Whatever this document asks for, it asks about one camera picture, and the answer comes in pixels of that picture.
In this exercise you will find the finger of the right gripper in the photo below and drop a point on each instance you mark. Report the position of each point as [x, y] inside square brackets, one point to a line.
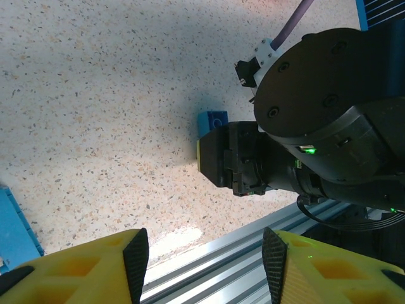
[213, 155]

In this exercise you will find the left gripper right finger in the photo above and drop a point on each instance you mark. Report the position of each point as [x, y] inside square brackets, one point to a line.
[332, 275]

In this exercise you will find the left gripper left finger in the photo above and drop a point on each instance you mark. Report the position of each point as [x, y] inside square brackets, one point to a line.
[72, 275]

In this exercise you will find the long green lego brick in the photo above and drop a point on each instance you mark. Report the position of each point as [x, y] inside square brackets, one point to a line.
[197, 155]

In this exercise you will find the long blue lego brick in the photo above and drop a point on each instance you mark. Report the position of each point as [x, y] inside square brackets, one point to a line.
[210, 120]
[12, 228]

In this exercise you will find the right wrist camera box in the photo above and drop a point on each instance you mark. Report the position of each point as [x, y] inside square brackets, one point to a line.
[265, 57]

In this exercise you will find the aluminium mounting rail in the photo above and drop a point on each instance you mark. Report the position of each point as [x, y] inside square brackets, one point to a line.
[221, 266]

